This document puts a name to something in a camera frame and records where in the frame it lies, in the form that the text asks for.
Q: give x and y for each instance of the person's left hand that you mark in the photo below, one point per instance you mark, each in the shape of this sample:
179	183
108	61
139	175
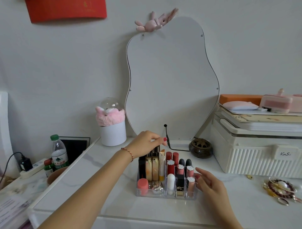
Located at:
141	144

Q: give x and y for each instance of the person's right hand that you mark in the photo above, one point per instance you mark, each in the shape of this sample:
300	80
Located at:
216	188

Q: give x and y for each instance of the person's left fingers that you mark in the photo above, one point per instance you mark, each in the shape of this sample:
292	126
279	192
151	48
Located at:
158	138

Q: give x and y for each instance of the person's right fingers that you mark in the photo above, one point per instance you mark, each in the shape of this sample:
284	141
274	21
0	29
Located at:
202	177

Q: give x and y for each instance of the black gold cosmetic tube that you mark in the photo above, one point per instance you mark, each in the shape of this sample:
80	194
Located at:
156	147

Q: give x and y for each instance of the person's right forearm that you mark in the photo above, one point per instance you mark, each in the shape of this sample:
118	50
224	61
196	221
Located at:
227	214

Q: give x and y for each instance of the person's left forearm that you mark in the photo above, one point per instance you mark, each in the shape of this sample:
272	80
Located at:
94	188

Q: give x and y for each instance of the pink lipstick with silver top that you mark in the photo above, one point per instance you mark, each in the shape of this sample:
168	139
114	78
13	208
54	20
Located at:
180	169
190	171

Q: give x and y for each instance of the pink lip gloss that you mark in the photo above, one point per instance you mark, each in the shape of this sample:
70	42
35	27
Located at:
190	185

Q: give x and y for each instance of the black gold square lipstick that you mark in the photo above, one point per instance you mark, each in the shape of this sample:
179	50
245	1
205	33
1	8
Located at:
180	186

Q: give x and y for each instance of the cream yellow cosmetic tube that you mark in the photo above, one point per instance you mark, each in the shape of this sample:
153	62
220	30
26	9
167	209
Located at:
161	165

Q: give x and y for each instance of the dark bronze incense burner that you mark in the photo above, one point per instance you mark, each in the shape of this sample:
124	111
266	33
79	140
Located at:
200	148

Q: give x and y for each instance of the white lip balm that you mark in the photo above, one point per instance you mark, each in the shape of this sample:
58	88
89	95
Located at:
171	184

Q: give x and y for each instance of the red lipstick with silver top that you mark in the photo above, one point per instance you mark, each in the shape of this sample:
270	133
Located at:
170	168

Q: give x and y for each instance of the black cosmetic box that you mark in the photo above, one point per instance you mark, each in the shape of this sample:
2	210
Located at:
142	167

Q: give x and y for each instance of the clear acrylic makeup organizer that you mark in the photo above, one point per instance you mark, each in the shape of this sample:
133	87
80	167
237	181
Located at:
165	197

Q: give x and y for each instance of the white round box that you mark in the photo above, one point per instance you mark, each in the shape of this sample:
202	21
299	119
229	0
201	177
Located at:
112	134

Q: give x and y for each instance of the silver shiny trinket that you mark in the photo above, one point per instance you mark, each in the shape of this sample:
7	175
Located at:
157	187

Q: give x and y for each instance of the small gold earring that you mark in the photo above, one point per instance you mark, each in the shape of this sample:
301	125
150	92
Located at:
250	177

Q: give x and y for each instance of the pink round jar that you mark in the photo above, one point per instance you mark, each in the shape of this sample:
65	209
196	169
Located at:
142	185

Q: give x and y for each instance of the white ribbed storage box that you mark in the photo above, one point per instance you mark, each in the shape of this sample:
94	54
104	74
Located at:
250	153

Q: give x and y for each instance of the pink fluffy headband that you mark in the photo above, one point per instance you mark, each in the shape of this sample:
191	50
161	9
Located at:
109	116

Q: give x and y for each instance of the clear glass dome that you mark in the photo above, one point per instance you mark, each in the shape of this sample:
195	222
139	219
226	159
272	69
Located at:
111	102

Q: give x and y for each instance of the wavy frameless mirror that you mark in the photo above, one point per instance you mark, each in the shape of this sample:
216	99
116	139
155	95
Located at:
169	77

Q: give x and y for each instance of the pink white soft pouch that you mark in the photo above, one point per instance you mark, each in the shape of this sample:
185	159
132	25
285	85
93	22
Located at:
240	105

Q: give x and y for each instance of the beige flat board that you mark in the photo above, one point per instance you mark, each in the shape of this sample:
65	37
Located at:
259	116

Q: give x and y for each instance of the orange box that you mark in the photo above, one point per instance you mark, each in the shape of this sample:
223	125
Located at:
238	98

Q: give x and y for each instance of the water bottle with green cap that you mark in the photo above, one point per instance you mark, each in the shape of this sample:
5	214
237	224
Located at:
59	153

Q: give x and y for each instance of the pink ribbed case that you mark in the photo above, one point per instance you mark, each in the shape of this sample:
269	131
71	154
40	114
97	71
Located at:
276	103

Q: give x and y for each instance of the brown bowl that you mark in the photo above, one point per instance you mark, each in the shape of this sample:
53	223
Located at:
55	177

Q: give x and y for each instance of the small green bottle red cap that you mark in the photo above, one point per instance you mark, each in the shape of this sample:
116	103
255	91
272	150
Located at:
48	168

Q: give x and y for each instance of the pink plush bunny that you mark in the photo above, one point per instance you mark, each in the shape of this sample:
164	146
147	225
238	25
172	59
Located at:
153	23

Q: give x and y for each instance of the pink box with figurine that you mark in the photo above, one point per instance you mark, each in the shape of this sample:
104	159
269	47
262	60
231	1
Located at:
297	102

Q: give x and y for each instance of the white power strip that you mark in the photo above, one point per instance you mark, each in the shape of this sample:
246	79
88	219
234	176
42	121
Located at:
33	168

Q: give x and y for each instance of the black power adapter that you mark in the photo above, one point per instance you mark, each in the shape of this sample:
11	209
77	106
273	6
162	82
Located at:
25	164

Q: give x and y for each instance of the white chair back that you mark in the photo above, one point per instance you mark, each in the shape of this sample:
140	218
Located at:
5	127

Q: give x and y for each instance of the printed paper leaflet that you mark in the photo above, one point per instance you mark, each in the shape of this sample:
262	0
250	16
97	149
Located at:
14	207

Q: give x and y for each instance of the black picture frame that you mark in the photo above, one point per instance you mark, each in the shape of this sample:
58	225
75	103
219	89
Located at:
75	147

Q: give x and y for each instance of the red paper wall hanging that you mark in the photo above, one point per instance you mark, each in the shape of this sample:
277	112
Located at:
66	9

